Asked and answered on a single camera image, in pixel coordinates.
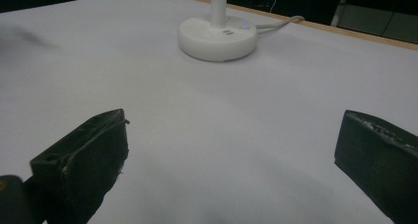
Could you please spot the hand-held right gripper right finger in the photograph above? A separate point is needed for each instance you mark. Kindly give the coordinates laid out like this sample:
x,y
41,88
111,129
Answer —
x,y
381,158

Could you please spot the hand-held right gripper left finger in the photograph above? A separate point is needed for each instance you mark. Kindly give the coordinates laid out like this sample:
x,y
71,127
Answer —
x,y
85,164

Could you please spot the metal stand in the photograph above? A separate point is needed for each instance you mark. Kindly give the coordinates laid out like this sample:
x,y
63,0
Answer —
x,y
340,7

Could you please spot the white round lamp base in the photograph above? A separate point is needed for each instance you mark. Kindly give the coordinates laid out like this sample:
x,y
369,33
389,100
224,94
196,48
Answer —
x,y
217,36

